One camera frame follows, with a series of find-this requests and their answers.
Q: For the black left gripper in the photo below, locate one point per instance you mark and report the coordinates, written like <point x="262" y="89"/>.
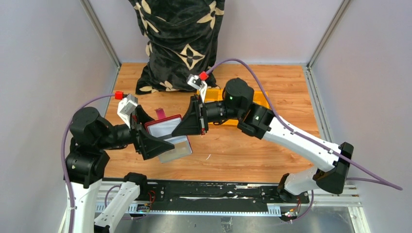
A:
<point x="149" y="145"/>

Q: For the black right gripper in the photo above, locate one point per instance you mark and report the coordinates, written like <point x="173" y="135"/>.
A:
<point x="192" y="124"/>

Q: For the red leather card holder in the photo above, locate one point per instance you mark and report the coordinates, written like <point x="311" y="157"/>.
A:
<point x="162" y="128"/>

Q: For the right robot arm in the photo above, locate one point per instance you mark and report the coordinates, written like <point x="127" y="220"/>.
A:
<point x="329" y="169"/>

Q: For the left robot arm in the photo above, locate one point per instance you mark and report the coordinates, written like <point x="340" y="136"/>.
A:
<point x="92" y="137"/>

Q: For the yellow three-compartment bin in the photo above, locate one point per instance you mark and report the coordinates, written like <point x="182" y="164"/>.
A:
<point x="237" y="105"/>

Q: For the black floral blanket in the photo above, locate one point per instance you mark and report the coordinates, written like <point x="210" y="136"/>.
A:
<point x="182" y="40"/>

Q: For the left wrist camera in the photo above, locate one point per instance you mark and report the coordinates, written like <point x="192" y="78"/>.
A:
<point x="126" y="107"/>

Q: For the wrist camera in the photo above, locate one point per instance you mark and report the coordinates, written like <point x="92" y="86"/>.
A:
<point x="199" y="83"/>
<point x="126" y="107"/>

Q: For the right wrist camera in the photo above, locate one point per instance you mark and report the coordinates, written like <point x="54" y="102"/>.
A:
<point x="199" y="83"/>

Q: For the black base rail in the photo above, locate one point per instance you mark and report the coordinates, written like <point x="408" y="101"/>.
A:
<point x="201" y="197"/>

